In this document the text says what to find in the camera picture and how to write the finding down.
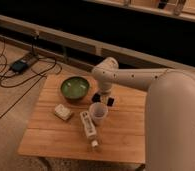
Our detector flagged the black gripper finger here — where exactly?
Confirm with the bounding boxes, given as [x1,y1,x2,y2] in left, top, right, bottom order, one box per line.
[107,97,115,107]
[92,93,101,102]

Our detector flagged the white ceramic cup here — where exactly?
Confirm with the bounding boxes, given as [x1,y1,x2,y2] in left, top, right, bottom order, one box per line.
[89,102,108,125]

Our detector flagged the white plastic bottle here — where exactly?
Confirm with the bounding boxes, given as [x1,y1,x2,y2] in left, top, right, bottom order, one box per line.
[80,111,99,148]

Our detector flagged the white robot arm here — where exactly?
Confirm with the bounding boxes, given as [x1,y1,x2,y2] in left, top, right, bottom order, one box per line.
[92,57,195,171]

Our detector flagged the green ceramic bowl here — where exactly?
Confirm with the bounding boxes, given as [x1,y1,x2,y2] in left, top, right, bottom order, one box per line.
[60,76,90,100]

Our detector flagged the wooden table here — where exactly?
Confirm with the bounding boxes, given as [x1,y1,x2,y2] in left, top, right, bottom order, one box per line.
[18,74,146,164]

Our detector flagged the black power adapter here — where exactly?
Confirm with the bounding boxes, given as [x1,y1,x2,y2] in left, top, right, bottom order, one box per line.
[10,61,28,73]

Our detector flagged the black floor cable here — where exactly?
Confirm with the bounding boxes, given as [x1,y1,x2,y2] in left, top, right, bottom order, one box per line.
[0,36,63,129]

